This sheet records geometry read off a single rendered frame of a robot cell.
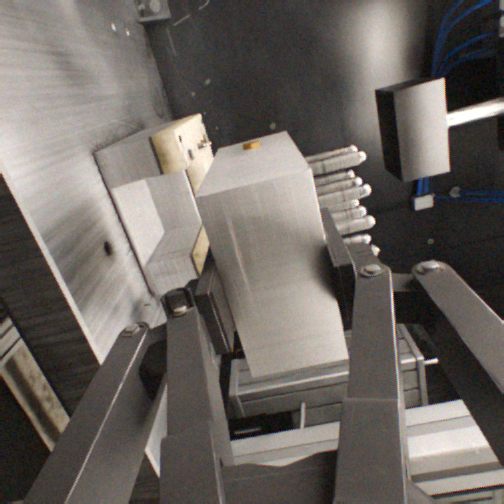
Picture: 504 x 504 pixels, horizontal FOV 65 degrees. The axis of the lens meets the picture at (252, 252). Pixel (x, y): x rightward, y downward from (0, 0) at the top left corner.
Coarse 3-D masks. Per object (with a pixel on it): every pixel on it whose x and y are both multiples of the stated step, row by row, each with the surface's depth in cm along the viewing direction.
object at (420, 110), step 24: (384, 96) 41; (408, 96) 35; (432, 96) 35; (384, 120) 42; (408, 120) 36; (432, 120) 36; (456, 120) 38; (480, 120) 38; (384, 144) 43; (408, 144) 37; (432, 144) 37; (384, 168) 44; (408, 168) 38; (432, 168) 38
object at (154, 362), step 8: (192, 280) 19; (192, 288) 18; (200, 320) 15; (152, 328) 16; (160, 328) 16; (160, 336) 15; (208, 336) 16; (152, 344) 15; (160, 344) 15; (208, 344) 16; (152, 352) 15; (160, 352) 15; (144, 360) 15; (152, 360) 15; (160, 360) 15; (144, 368) 15; (152, 368) 15; (160, 368) 15; (144, 376) 15; (152, 376) 15
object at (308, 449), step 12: (444, 420) 30; (456, 420) 30; (468, 420) 30; (408, 432) 30; (420, 432) 30; (432, 432) 30; (312, 444) 31; (324, 444) 31; (336, 444) 31; (240, 456) 32; (252, 456) 32; (264, 456) 32; (276, 456) 31; (288, 456) 31; (456, 468) 29; (468, 468) 29; (480, 468) 29; (492, 468) 29; (420, 480) 29
